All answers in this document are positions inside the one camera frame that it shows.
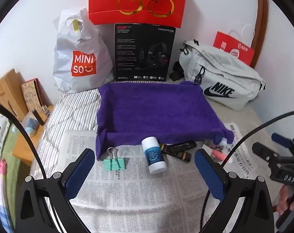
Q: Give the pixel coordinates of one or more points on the mint green binder clip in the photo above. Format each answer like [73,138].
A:
[114,163]

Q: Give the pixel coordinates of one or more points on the person's right hand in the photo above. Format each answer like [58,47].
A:
[284,199]

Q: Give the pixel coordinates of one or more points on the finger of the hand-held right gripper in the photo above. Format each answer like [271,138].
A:
[263,151]
[280,137]

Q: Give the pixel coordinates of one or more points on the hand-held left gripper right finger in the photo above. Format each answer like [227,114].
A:
[210,174]

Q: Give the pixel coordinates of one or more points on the grey sling bag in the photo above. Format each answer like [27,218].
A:
[222,70]

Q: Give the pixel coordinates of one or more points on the red patterned box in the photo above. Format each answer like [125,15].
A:
[31,94]

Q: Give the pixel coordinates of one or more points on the newspaper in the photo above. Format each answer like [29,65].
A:
[127,194]

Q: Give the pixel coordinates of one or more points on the white dotted cloth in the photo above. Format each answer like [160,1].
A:
[1,136]

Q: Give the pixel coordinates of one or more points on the purple towel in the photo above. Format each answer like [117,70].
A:
[156,106]

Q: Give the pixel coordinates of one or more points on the striped quilt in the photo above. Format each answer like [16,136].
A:
[76,106]

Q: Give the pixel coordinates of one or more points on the red gift bag gold print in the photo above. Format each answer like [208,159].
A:
[137,4]

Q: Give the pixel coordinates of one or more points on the brown wooden headboard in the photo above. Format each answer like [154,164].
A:
[262,17]

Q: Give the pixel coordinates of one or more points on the wooden nightstand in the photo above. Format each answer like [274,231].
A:
[23,150]

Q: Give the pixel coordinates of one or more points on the white bottle blue label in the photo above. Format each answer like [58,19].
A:
[154,157]

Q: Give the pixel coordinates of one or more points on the blue capped pink jar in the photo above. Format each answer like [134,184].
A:
[217,139]

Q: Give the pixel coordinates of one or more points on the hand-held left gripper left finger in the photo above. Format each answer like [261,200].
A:
[79,173]

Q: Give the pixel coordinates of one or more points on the small light blue box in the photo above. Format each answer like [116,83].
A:
[30,126]

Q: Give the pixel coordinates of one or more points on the pink and white tube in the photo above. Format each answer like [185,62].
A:
[217,153]

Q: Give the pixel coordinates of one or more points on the black headphone box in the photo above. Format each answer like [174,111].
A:
[132,53]

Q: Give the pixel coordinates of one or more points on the black tube gold ends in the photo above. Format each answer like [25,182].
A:
[177,155]
[186,144]

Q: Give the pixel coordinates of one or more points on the white plastic shopping bag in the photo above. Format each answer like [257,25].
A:
[64,65]

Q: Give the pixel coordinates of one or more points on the small red paper bag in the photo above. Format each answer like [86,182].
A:
[224,44]

